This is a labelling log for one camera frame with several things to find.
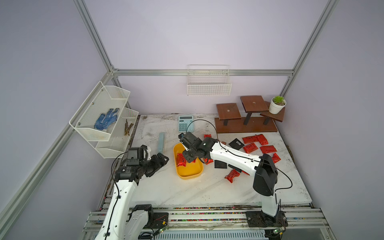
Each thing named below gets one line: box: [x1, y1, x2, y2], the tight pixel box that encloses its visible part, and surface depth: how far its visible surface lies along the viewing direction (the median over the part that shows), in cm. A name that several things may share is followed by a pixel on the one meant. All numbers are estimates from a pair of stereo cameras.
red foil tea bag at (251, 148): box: [244, 142, 259, 154], surface depth 103 cm
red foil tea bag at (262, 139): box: [255, 134, 269, 146], surface depth 106 cm
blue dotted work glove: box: [94, 108, 120, 132], surface depth 78 cm
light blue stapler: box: [157, 132, 164, 154], surface depth 103 cm
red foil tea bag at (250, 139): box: [242, 135, 259, 144], surface depth 106 cm
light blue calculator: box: [178, 115, 194, 133], surface depth 113 cm
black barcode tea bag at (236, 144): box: [228, 138, 245, 151], surface depth 106 cm
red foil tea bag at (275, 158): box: [271, 152, 282, 164], surface depth 95 cm
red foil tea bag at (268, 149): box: [259, 145, 278, 154], surface depth 103 cm
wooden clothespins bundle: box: [124, 119, 134, 136], surface depth 97 cm
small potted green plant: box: [269, 96, 287, 115], surface depth 97 cm
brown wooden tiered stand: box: [214, 95, 286, 134], surface depth 106 cm
